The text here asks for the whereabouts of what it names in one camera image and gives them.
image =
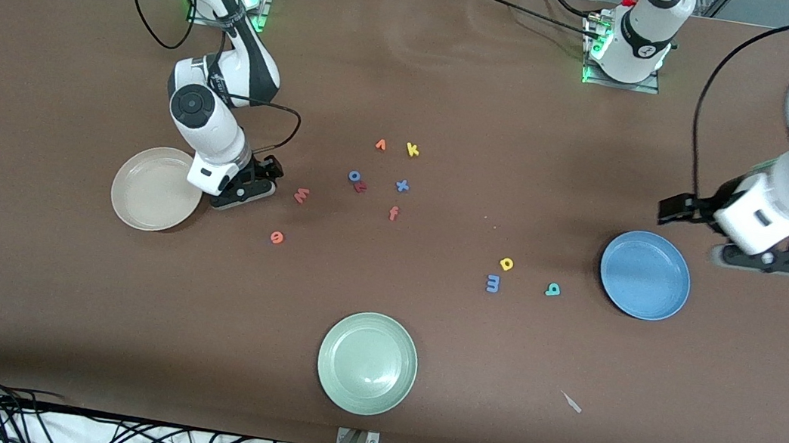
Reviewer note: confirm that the blue foam letter x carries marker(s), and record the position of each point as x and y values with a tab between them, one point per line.
402	186

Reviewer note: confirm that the dark red foam letter z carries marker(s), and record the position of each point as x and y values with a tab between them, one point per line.
361	187

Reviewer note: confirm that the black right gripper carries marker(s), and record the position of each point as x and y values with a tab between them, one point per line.
264	167

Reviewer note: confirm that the orange foam letter e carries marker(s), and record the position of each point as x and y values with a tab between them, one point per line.
273	237

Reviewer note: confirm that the pink foam letter f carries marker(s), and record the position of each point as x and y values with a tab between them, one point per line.
393	213

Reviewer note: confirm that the brown table cover sheet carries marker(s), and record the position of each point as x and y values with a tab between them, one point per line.
457	92

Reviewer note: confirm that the yellow foam letter k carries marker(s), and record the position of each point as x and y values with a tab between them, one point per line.
411	150

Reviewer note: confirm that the pink foam letter w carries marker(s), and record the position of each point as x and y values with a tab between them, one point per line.
301	195

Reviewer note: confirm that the teal foam letter p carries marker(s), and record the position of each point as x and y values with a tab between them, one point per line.
556	292

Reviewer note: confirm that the beige brown plate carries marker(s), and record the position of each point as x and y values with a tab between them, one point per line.
151	191

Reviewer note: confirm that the small white paper scrap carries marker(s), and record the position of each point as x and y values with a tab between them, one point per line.
571	403

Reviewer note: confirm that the pale green plate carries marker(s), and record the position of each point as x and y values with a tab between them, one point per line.
367	363

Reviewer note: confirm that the orange foam letter v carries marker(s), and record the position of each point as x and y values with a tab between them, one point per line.
380	142

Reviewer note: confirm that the blue foam letter o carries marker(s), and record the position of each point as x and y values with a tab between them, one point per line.
349	175

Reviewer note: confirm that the blue plate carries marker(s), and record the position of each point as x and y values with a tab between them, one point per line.
645	276

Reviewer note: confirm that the yellow foam letter d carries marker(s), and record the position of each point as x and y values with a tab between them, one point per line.
511	264

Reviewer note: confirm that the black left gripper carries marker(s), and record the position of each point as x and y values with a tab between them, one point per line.
703	207

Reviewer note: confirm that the blue foam letter m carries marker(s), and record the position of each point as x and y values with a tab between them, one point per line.
497	285

